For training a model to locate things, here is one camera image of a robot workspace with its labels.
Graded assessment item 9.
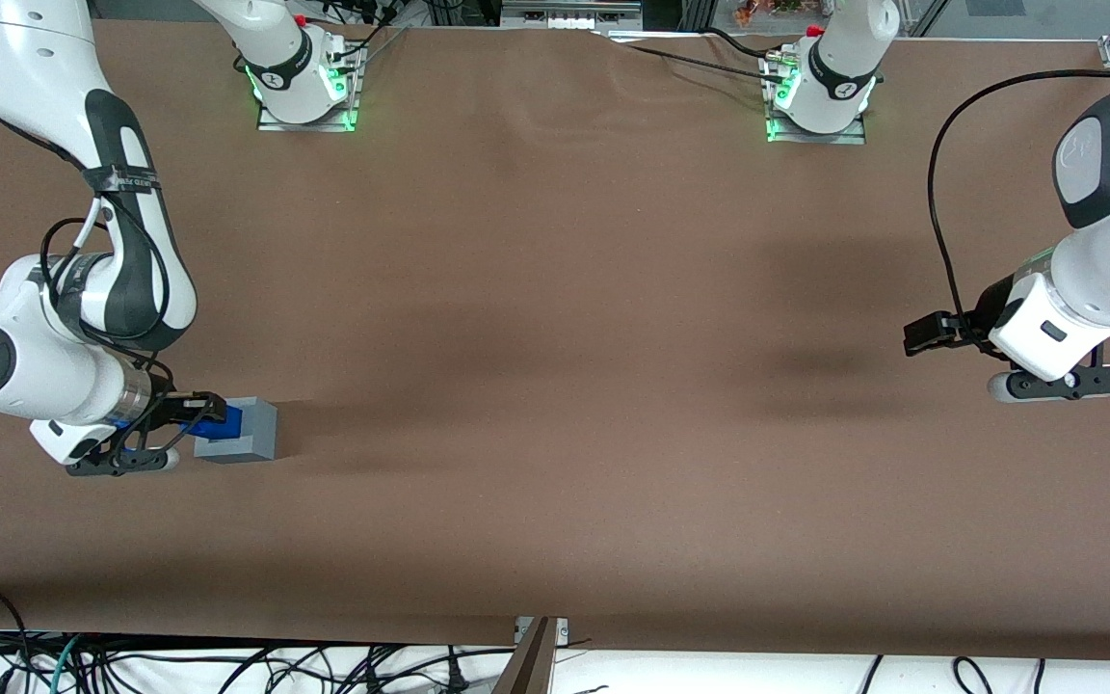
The gray cube base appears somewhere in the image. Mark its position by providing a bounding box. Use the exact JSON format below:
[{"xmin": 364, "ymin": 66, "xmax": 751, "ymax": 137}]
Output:
[{"xmin": 194, "ymin": 397, "xmax": 278, "ymax": 465}]

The orange background clutter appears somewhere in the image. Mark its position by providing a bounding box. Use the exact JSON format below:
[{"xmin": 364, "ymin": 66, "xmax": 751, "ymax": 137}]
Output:
[{"xmin": 733, "ymin": 0, "xmax": 808, "ymax": 26}]

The metal table edge post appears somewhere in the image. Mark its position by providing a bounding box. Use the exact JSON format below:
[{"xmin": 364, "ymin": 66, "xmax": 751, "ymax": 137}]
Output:
[{"xmin": 491, "ymin": 616, "xmax": 570, "ymax": 694}]

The blue plastic part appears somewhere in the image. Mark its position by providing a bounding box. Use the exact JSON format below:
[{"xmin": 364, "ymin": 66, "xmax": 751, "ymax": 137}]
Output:
[{"xmin": 179, "ymin": 405, "xmax": 245, "ymax": 445}]

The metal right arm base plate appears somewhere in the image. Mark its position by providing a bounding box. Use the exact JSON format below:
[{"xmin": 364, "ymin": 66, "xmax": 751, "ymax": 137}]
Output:
[{"xmin": 256, "ymin": 43, "xmax": 363, "ymax": 134}]

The aluminium frame rail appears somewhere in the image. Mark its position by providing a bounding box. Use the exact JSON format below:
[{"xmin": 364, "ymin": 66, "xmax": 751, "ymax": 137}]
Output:
[{"xmin": 501, "ymin": 0, "xmax": 644, "ymax": 31}]

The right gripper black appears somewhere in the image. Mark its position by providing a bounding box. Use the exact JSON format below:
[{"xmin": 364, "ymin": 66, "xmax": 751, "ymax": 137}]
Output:
[{"xmin": 116, "ymin": 380, "xmax": 228, "ymax": 456}]

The brown table cover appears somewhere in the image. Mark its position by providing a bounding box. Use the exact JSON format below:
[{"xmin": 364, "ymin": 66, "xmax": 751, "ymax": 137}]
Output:
[{"xmin": 0, "ymin": 17, "xmax": 1110, "ymax": 662}]

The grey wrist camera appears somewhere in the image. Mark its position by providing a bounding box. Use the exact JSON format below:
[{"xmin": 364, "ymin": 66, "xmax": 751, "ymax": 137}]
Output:
[
  {"xmin": 988, "ymin": 365, "xmax": 1110, "ymax": 404},
  {"xmin": 66, "ymin": 445, "xmax": 181, "ymax": 479}
]

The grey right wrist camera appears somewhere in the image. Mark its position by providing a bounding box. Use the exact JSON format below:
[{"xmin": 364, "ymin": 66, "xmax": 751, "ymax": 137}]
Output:
[{"xmin": 66, "ymin": 445, "xmax": 181, "ymax": 479}]

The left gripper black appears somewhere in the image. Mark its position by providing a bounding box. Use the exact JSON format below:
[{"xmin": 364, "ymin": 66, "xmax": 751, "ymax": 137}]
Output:
[{"xmin": 905, "ymin": 278, "xmax": 1017, "ymax": 359}]

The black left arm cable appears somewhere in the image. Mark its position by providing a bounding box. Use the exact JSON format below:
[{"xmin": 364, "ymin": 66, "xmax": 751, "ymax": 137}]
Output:
[{"xmin": 927, "ymin": 69, "xmax": 1110, "ymax": 350}]

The teal floor cable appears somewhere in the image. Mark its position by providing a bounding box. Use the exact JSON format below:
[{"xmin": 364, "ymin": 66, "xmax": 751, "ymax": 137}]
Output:
[{"xmin": 33, "ymin": 633, "xmax": 86, "ymax": 694}]

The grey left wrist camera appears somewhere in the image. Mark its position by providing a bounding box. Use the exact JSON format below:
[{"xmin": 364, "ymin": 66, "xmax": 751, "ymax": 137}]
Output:
[{"xmin": 988, "ymin": 365, "xmax": 1110, "ymax": 404}]

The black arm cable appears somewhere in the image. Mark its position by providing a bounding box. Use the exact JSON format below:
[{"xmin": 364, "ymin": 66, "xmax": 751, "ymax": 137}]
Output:
[
  {"xmin": 927, "ymin": 69, "xmax": 1110, "ymax": 350},
  {"xmin": 39, "ymin": 188, "xmax": 176, "ymax": 388}
]

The black cable on table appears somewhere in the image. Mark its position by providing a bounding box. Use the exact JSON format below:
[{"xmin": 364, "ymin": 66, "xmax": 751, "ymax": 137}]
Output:
[{"xmin": 603, "ymin": 29, "xmax": 780, "ymax": 80}]

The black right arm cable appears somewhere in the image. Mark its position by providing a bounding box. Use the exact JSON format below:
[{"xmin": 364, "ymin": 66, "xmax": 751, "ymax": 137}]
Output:
[{"xmin": 39, "ymin": 188, "xmax": 176, "ymax": 388}]

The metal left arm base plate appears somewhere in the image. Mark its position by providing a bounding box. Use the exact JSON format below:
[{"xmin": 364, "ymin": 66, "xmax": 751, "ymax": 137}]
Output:
[{"xmin": 764, "ymin": 53, "xmax": 868, "ymax": 147}]

